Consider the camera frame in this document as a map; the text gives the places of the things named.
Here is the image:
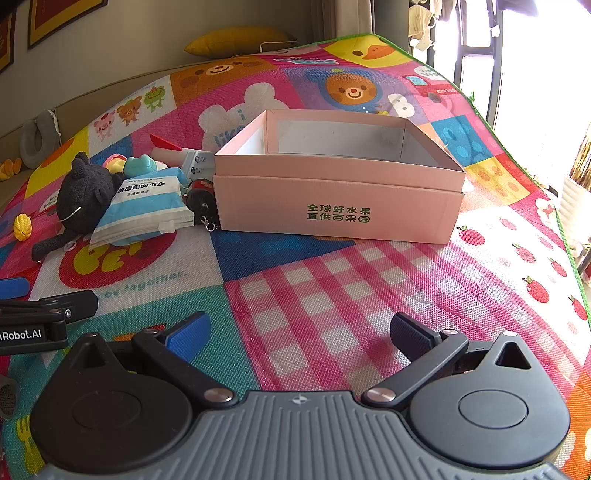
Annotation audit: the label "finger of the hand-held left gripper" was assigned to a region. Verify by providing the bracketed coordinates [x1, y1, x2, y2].
[0, 277, 31, 300]
[0, 290, 99, 322]

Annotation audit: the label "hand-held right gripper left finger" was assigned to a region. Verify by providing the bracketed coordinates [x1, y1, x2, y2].
[60, 311, 239, 409]

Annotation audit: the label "red white foam rocket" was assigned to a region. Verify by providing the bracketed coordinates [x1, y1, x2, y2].
[149, 134, 190, 162]

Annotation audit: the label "dark window frame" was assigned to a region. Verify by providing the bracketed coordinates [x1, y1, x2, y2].
[425, 0, 509, 130]

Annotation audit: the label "plush keychain toy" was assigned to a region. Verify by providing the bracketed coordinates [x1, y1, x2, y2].
[185, 178, 220, 232]

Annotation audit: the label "beige curtain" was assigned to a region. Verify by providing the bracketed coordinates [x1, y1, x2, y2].
[318, 0, 375, 40]

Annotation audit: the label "white battery charger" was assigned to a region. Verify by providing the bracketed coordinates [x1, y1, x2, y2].
[180, 150, 217, 182]

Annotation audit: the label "grey neck pillow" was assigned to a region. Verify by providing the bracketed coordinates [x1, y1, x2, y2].
[19, 109, 62, 169]

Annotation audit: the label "dried plant stalks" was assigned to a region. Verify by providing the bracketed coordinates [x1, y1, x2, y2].
[570, 134, 591, 190]

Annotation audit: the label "pink cardboard box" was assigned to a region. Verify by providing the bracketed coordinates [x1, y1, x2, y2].
[213, 109, 467, 244]

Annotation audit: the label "white plant pot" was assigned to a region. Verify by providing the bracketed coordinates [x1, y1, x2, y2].
[558, 175, 591, 250]

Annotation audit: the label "printed play mat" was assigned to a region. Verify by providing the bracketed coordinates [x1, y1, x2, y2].
[0, 33, 591, 480]

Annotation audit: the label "beige sofa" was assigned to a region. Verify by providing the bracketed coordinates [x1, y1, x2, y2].
[0, 51, 324, 213]

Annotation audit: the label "blue white wipes packet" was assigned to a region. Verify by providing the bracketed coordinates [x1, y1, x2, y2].
[89, 167, 195, 250]

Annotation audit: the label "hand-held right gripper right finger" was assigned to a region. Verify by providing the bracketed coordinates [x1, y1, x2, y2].
[361, 312, 539, 411]

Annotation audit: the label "teal plastic toy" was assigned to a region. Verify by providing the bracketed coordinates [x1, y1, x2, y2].
[123, 154, 160, 180]

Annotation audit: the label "yellow pillow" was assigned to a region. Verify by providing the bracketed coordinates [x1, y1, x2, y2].
[184, 27, 296, 58]

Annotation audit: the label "framed wall picture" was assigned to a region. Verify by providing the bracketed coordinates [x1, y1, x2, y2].
[0, 9, 17, 73]
[28, 0, 108, 50]

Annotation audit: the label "yellow corn toy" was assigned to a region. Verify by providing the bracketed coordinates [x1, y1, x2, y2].
[13, 213, 33, 242]

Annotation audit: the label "black plush toy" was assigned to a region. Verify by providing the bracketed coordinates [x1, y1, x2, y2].
[31, 152, 125, 264]

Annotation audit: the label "hanging clothes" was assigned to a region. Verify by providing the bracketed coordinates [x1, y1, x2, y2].
[409, 0, 458, 42]

